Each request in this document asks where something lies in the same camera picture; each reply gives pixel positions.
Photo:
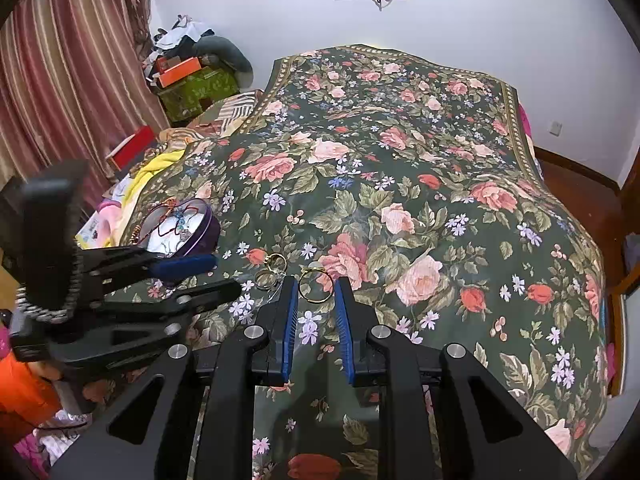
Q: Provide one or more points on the striped orange quilt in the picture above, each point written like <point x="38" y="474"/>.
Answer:
<point x="225" y="115"/>

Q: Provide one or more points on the red and grey box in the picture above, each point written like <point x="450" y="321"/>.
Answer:
<point x="132" y="147"/>

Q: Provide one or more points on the illustrated paper sheet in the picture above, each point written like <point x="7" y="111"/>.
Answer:
<point x="92" y="232"/>

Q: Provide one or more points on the pile of clothes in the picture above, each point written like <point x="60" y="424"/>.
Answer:
<point x="175" y="35"/>

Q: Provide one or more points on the wooden bed frame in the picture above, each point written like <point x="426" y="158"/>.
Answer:
<point x="625" y="310"/>

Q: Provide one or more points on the pink cloth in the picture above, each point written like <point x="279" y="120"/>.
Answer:
<point x="526" y="120"/>

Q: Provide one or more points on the purple heart-shaped tin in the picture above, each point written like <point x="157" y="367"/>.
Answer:
<point x="200" y="240"/>

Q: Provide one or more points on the gold bangle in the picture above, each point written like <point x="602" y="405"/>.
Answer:
<point x="316" y="300"/>

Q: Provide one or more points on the orange box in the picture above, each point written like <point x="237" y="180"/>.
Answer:
<point x="177" y="71"/>

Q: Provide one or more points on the floral bed blanket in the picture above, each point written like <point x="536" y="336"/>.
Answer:
<point x="400" y="160"/>

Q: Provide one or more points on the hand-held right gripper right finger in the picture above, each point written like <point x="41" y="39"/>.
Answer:
<point x="344" y="330"/>

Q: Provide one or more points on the striped red curtain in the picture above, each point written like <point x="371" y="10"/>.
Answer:
<point x="60" y="60"/>

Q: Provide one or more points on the white wall socket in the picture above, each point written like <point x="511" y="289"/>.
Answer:
<point x="554" y="128"/>

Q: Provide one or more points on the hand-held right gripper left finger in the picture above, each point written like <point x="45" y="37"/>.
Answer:
<point x="288" y="325"/>

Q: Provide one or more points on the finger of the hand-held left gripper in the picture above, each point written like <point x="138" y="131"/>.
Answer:
<point x="210" y="295"/>
<point x="185" y="266"/>

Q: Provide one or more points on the green patterned box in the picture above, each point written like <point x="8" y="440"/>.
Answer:
<point x="197" y="92"/>

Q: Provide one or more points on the blue stone jewelry piece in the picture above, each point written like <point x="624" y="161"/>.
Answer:
<point x="184" y="225"/>

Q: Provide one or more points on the yellow cloth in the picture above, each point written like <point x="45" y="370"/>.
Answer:
<point x="152" y="170"/>

